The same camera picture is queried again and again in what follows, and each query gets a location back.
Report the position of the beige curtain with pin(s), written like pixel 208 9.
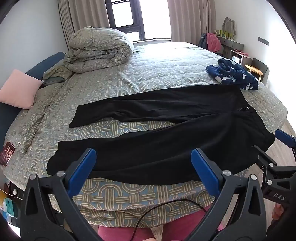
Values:
pixel 189 18
pixel 87 14

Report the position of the blue headboard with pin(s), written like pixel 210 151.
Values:
pixel 46 62

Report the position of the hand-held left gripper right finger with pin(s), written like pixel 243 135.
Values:
pixel 203 169

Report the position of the row of yellow-green bottles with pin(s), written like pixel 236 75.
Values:
pixel 224 34

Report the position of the person's pink trousers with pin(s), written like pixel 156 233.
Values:
pixel 115 234

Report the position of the person's right hand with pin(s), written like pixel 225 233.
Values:
pixel 277 212

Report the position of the navy dotted fleece garment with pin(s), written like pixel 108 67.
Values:
pixel 233 74

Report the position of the wavy framed mirror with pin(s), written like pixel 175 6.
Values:
pixel 229 25

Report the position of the bed with patterned sheet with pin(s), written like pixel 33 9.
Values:
pixel 161 69

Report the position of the grey chair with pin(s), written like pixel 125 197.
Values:
pixel 263 66

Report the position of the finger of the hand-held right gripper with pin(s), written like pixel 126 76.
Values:
pixel 285 138
pixel 263 160

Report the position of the grey dressing table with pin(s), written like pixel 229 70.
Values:
pixel 231 42

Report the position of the dark framed window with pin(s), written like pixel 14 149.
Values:
pixel 136 14

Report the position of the pink pillow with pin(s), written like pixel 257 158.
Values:
pixel 18 90

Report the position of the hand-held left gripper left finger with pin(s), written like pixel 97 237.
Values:
pixel 86 168

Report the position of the dark red label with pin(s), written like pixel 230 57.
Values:
pixel 7 154

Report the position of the pink garment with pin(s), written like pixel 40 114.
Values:
pixel 214 41

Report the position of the grey pillow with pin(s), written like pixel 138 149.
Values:
pixel 52 81

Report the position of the small grey cabinet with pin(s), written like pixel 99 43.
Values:
pixel 246 60

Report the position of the folded patterned duvet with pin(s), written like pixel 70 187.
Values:
pixel 97 46

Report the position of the round wooden stool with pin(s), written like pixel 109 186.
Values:
pixel 253 67

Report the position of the dark wall switch plate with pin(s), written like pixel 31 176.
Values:
pixel 263 40

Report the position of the pink cloth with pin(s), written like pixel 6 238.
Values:
pixel 240 52

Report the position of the patterned pillow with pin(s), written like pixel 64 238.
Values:
pixel 55 71

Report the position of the teal packet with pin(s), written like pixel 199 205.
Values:
pixel 10 206

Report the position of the black pants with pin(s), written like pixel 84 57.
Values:
pixel 161 150

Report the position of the person's right forearm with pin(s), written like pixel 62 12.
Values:
pixel 274 229

